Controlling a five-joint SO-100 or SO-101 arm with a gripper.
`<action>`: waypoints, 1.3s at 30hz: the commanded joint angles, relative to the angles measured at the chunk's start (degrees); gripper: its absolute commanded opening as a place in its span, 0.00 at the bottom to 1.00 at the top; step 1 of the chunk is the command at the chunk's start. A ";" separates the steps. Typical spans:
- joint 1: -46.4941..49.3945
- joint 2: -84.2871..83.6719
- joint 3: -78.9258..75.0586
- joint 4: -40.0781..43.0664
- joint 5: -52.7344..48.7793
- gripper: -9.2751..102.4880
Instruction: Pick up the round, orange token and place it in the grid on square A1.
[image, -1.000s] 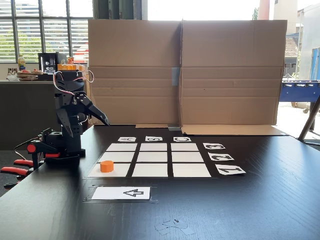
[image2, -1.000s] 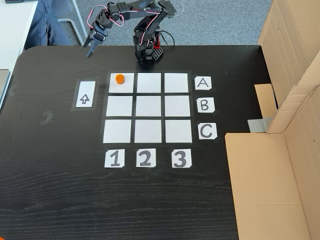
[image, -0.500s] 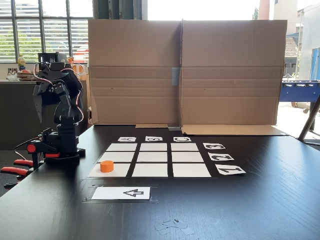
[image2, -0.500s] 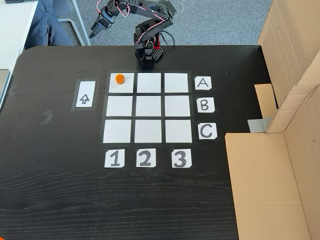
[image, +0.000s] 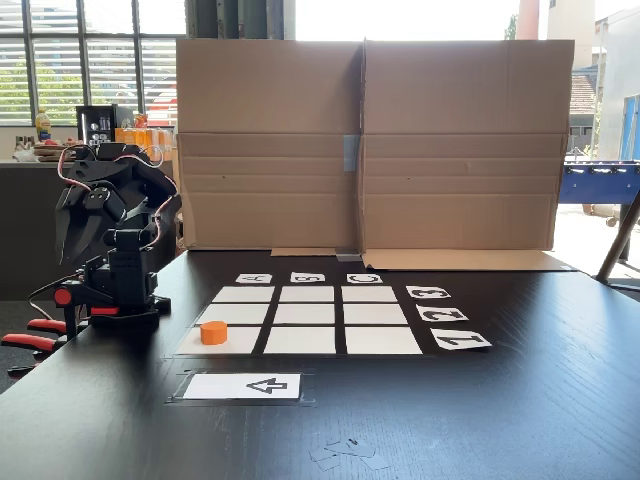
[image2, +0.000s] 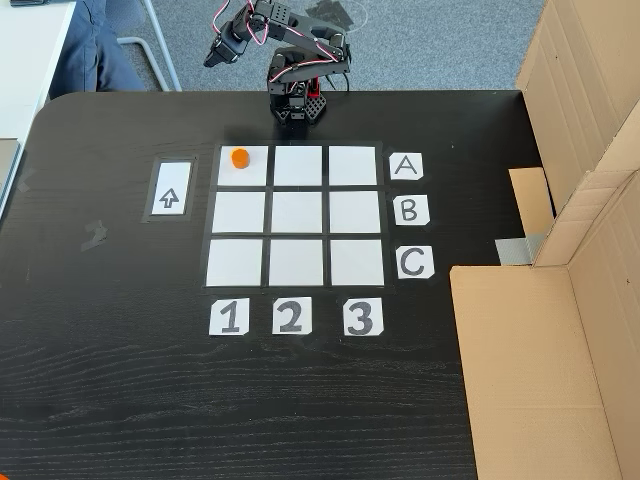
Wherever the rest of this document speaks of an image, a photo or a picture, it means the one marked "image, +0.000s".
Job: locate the blue foosball table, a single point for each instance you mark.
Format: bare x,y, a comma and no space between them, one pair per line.
595,185

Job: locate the food tray with plates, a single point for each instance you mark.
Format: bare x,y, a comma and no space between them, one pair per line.
45,150

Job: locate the brown cardboard box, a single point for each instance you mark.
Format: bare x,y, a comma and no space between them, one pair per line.
270,100
465,100

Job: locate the number 2 paper sheet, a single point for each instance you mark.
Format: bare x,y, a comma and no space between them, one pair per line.
442,314

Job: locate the orange drink cartons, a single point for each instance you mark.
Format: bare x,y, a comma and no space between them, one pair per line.
131,135

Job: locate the round orange token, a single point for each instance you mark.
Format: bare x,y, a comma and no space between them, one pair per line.
214,334

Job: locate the slanted metal table leg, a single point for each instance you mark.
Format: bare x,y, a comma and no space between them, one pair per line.
617,245

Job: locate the black mini fridge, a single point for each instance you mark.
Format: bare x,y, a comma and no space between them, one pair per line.
97,125

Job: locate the letter A paper sheet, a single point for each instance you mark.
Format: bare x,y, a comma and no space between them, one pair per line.
254,278

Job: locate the grey tape piece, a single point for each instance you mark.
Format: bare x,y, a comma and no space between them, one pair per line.
351,152
348,256

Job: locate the number 3 paper sheet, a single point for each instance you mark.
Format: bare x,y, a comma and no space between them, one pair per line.
428,292

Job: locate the number 1 paper sheet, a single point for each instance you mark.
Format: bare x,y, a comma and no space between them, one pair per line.
460,340

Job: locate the letter B paper sheet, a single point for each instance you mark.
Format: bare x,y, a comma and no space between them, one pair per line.
308,277

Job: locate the clear tape scraps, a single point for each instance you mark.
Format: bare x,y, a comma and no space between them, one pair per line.
350,450

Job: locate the red black bar clamp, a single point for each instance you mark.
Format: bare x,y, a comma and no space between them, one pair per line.
62,296

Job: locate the letter C paper sheet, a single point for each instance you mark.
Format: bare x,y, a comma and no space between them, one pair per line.
365,278

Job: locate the white arrow paper sheet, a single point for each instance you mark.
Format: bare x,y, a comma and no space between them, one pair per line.
240,386

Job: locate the yellow bottle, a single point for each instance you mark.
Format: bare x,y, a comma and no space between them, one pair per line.
43,125

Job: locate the dark counter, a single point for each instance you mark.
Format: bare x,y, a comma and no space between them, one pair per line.
30,225

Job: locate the white nine-square grid sheet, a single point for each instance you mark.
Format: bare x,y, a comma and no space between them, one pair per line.
305,340

